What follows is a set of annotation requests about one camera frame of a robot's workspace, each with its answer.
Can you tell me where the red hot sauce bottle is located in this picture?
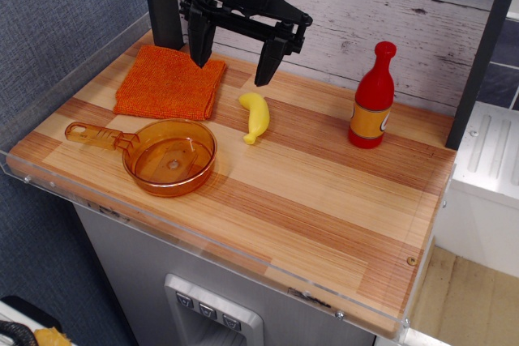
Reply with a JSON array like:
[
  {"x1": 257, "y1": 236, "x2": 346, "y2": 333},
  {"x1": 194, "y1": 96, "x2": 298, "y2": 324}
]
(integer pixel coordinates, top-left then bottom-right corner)
[{"x1": 349, "y1": 41, "x2": 397, "y2": 149}]

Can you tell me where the dark left vertical post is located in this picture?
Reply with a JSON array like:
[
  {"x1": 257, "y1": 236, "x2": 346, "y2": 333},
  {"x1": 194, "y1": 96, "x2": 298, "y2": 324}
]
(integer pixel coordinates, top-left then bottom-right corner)
[{"x1": 147, "y1": 0, "x2": 184, "y2": 49}]

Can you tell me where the black braided cable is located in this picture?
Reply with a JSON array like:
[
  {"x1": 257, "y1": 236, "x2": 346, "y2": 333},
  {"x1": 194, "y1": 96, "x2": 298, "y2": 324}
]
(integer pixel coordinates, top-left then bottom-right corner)
[{"x1": 0, "y1": 319, "x2": 40, "y2": 346}]

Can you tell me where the grey toy fridge cabinet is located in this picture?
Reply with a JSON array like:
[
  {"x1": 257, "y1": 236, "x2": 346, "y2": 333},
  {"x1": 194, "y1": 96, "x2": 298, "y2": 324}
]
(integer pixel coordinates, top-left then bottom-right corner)
[{"x1": 75, "y1": 206, "x2": 375, "y2": 345}]

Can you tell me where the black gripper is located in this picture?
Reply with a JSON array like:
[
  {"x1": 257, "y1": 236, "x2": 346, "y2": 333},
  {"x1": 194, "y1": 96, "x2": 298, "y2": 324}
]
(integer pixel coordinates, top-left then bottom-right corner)
[{"x1": 180, "y1": 0, "x2": 312, "y2": 87}]

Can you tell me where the orange folded cloth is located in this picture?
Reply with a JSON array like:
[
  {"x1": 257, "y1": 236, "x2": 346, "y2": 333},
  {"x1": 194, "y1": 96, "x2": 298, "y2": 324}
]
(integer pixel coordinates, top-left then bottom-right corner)
[{"x1": 114, "y1": 45, "x2": 226, "y2": 121}]

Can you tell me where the yellow toy banana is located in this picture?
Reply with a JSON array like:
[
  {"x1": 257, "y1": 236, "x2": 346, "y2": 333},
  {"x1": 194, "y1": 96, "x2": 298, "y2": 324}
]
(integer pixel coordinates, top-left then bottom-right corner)
[{"x1": 238, "y1": 92, "x2": 270, "y2": 145}]

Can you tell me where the white toy sink unit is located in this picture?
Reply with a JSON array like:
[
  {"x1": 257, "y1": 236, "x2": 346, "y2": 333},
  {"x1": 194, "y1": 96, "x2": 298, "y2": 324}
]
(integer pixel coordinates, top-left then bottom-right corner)
[{"x1": 433, "y1": 102, "x2": 518, "y2": 276}]

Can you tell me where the silver dispenser panel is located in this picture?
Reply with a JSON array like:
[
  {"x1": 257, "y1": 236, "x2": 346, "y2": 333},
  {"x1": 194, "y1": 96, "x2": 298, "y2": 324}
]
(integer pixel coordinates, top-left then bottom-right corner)
[{"x1": 164, "y1": 274, "x2": 264, "y2": 345}]

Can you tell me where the orange transparent pan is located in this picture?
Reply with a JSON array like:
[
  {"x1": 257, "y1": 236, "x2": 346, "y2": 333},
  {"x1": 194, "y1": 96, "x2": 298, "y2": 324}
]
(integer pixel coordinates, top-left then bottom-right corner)
[{"x1": 65, "y1": 119, "x2": 217, "y2": 197}]

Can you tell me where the yellow object at corner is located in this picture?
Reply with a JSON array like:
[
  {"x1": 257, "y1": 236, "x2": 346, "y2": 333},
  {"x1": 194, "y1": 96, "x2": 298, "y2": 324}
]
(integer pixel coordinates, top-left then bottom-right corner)
[{"x1": 34, "y1": 327, "x2": 73, "y2": 346}]

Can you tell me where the clear acrylic table guard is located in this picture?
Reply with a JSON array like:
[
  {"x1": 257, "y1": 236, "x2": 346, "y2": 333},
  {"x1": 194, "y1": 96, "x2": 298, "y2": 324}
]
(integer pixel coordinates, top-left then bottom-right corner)
[{"x1": 6, "y1": 34, "x2": 455, "y2": 338}]

